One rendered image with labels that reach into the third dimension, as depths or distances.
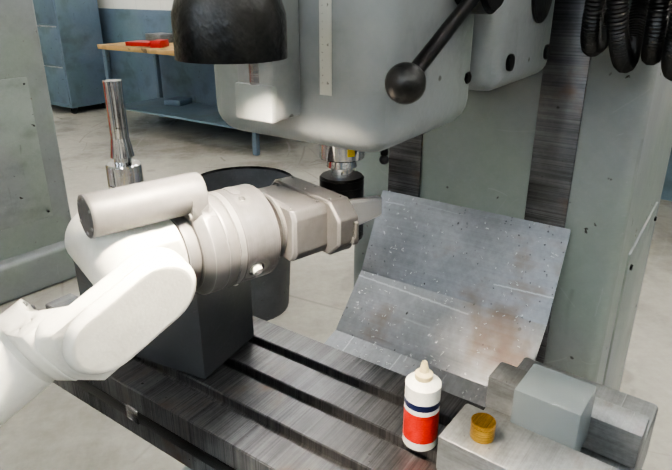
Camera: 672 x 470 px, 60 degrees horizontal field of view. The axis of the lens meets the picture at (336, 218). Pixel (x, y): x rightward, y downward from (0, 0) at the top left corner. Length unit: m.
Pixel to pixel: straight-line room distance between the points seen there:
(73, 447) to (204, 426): 1.55
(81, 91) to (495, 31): 7.43
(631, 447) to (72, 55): 7.54
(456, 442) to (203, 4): 0.42
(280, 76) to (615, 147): 0.54
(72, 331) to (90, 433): 1.88
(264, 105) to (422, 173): 0.55
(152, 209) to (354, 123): 0.17
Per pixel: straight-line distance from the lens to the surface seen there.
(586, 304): 0.97
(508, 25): 0.64
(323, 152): 0.59
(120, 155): 0.84
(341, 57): 0.48
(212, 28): 0.36
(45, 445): 2.34
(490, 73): 0.63
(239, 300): 0.85
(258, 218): 0.52
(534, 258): 0.93
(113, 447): 2.25
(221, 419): 0.77
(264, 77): 0.48
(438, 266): 0.97
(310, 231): 0.55
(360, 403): 0.78
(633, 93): 0.87
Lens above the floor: 1.44
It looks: 21 degrees down
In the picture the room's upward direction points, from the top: straight up
